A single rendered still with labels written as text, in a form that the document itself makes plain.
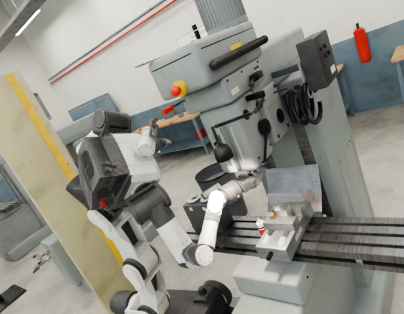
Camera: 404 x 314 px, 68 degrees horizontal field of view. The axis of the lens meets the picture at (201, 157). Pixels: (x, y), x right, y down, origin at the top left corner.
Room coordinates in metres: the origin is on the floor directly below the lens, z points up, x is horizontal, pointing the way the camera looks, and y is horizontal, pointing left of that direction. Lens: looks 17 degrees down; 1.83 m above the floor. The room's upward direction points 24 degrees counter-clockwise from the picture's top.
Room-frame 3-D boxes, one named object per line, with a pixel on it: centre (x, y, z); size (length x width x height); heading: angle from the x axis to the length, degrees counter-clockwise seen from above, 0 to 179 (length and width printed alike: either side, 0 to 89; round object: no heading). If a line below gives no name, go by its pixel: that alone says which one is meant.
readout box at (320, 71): (1.30, -0.64, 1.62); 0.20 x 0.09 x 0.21; 137
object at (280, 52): (1.67, -0.53, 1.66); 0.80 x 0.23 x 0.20; 137
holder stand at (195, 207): (1.60, 0.10, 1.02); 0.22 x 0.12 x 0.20; 48
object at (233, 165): (1.23, -0.11, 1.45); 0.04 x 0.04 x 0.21; 47
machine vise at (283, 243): (1.23, -0.23, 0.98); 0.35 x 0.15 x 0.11; 136
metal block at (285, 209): (1.25, -0.25, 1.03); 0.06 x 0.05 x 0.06; 46
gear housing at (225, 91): (1.34, -0.22, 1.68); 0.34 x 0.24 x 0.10; 137
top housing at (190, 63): (1.32, -0.20, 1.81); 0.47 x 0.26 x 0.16; 137
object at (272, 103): (1.45, -0.32, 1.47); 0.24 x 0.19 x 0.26; 47
